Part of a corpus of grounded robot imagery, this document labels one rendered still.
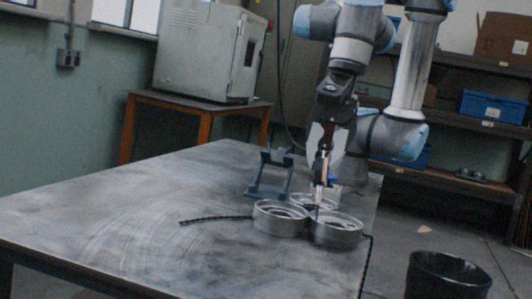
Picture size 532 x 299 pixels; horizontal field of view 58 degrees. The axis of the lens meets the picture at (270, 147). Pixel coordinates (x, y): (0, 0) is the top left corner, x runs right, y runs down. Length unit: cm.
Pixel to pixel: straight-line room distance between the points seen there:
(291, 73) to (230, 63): 171
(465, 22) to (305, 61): 153
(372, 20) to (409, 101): 48
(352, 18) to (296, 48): 387
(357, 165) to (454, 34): 363
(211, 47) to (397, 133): 203
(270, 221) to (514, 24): 381
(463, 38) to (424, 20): 361
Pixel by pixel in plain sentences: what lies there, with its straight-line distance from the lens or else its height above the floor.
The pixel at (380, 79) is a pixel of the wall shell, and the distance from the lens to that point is 493.
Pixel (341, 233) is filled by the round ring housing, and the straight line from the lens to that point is 88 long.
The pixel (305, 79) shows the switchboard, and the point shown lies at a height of 104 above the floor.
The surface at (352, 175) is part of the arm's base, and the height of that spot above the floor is 83.
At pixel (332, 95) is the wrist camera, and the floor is 107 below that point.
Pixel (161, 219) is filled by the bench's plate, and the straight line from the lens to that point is 88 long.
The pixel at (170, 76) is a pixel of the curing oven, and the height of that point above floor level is 91.
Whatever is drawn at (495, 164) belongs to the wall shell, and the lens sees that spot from 503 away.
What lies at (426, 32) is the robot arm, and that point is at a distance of 137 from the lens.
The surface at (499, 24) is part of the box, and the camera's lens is 450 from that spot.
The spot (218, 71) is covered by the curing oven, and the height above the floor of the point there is 100.
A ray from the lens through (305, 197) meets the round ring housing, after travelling 106.
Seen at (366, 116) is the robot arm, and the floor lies 101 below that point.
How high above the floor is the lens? 110
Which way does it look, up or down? 9 degrees down
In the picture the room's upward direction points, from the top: 11 degrees clockwise
